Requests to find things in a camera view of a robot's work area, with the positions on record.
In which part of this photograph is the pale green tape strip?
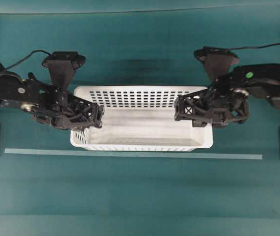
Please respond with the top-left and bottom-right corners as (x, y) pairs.
(4, 148), (263, 161)

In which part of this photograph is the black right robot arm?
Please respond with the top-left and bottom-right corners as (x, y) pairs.
(174, 63), (280, 128)

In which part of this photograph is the black left camera cable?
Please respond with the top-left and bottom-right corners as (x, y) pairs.
(0, 50), (51, 86)

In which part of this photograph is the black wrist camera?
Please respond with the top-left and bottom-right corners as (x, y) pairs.
(42, 51), (86, 89)
(194, 47), (240, 82)

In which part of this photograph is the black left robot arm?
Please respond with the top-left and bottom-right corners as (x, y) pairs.
(0, 63), (104, 131)

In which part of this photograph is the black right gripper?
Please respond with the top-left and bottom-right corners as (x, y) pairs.
(174, 74), (249, 128)

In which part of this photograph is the black right camera cable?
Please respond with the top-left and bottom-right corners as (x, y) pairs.
(229, 42), (280, 52)

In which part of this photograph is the black camera cable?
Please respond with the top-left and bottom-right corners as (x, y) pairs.
(0, 50), (51, 86)
(229, 42), (280, 52)

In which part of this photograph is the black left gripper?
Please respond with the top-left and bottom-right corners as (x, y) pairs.
(11, 72), (104, 130)

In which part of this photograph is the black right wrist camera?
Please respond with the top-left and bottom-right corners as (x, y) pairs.
(194, 47), (240, 82)

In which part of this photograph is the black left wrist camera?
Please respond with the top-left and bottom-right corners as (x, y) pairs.
(42, 51), (86, 89)

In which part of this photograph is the white perforated plastic basket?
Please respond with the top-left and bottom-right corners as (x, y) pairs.
(70, 86), (213, 152)

